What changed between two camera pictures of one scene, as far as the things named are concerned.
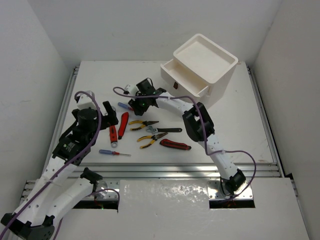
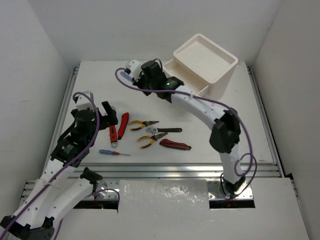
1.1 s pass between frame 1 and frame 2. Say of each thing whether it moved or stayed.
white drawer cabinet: stayed
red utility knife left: stayed
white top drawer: stayed
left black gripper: stayed
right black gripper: moved
